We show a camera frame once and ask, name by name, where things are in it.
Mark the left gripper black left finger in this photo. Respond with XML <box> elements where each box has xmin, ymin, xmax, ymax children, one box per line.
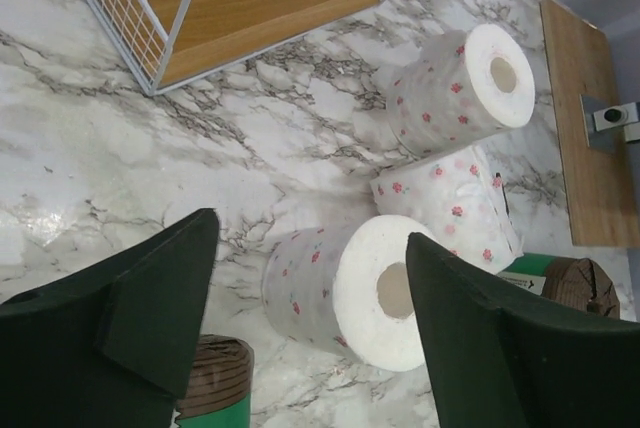
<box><xmin>1</xmin><ymin>208</ymin><xmax>219</xmax><ymax>427</ymax></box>

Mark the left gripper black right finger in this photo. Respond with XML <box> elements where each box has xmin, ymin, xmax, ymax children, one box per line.
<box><xmin>406</xmin><ymin>232</ymin><xmax>639</xmax><ymax>427</ymax></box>

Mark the brown paper roll green base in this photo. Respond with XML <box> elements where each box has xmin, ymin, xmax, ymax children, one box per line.
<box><xmin>497</xmin><ymin>253</ymin><xmax>620</xmax><ymax>319</ymax></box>

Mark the green wrapped brown paper roll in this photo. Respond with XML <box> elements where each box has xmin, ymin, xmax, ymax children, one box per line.
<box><xmin>172</xmin><ymin>334</ymin><xmax>254</xmax><ymax>428</ymax></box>

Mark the pink dotted paper roll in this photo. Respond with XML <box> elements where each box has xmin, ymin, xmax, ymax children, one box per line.
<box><xmin>370</xmin><ymin>145</ymin><xmax>523</xmax><ymax>274</ymax></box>

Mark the wooden board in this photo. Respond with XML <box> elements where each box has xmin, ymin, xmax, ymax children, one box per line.
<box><xmin>540</xmin><ymin>0</ymin><xmax>639</xmax><ymax>248</ymax></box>

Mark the dark grey flat metal box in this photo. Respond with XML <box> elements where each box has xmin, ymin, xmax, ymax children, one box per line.
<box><xmin>580</xmin><ymin>94</ymin><xmax>639</xmax><ymax>154</ymax></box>

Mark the plain white bottom paper roll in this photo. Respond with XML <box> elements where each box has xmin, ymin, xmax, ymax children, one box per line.
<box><xmin>385</xmin><ymin>24</ymin><xmax>536</xmax><ymax>157</ymax></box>

